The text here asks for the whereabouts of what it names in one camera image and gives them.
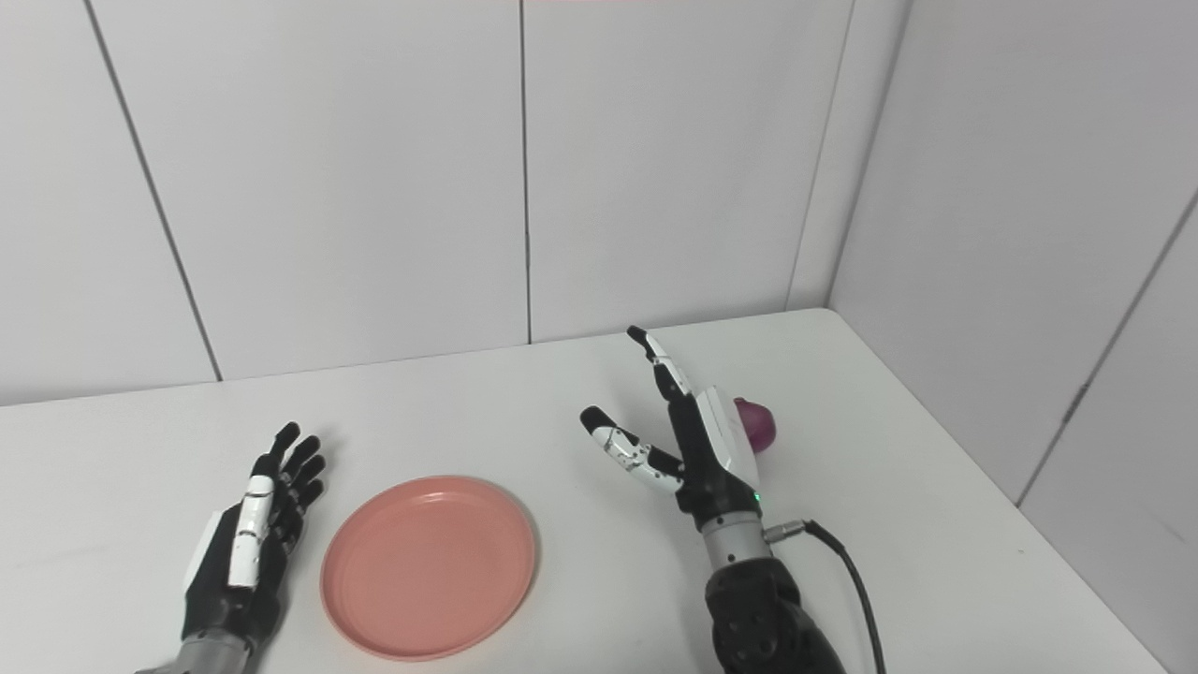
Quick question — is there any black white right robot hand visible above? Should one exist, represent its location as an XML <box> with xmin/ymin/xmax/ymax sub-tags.
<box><xmin>579</xmin><ymin>325</ymin><xmax>765</xmax><ymax>535</ymax></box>

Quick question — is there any pink round plate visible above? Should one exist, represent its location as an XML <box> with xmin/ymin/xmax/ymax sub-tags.
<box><xmin>319</xmin><ymin>476</ymin><xmax>540</xmax><ymax>663</ymax></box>

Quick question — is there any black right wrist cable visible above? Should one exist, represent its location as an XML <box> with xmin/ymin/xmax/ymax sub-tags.
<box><xmin>763</xmin><ymin>520</ymin><xmax>888</xmax><ymax>674</ymax></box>

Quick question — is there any purple red onion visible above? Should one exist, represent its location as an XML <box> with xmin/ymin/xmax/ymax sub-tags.
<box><xmin>732</xmin><ymin>397</ymin><xmax>779</xmax><ymax>459</ymax></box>

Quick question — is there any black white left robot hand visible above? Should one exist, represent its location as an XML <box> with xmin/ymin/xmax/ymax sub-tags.
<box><xmin>181</xmin><ymin>421</ymin><xmax>328</xmax><ymax>648</ymax></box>

